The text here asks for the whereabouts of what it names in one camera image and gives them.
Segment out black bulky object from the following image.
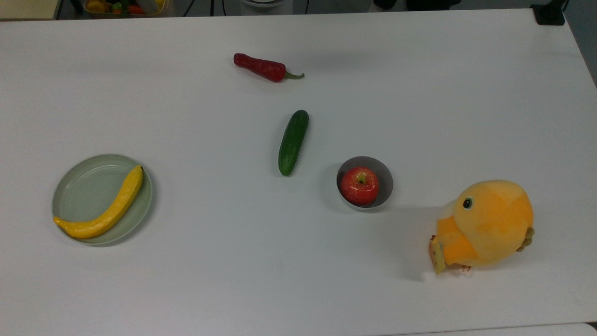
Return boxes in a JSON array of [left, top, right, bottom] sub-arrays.
[[372, 0, 463, 12]]

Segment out orange plush toy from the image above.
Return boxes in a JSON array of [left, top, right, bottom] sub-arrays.
[[431, 180, 535, 276]]

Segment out yellow paper tag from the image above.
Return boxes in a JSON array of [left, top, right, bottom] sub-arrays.
[[429, 236, 447, 277]]

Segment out beige wooden desk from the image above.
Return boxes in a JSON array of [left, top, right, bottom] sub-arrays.
[[0, 0, 62, 21]]

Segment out black pole clamp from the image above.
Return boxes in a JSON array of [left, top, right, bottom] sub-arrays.
[[531, 0, 568, 26]]

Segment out clear box of toy fruit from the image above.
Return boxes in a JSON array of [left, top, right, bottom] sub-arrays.
[[83, 0, 169, 19]]

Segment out yellow banana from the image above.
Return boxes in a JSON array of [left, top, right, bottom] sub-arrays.
[[53, 164, 144, 240]]

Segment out green cucumber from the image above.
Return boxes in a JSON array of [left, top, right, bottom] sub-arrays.
[[278, 109, 310, 177]]

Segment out small grey bowl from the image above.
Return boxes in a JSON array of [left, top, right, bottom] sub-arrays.
[[336, 156, 394, 211]]

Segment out red apple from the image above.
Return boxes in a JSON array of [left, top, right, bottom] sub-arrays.
[[340, 167, 380, 206]]

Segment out red chili pepper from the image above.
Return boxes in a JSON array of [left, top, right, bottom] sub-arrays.
[[233, 53, 305, 83]]

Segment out pale green plastic plate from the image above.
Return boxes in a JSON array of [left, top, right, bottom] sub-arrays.
[[51, 154, 153, 246]]

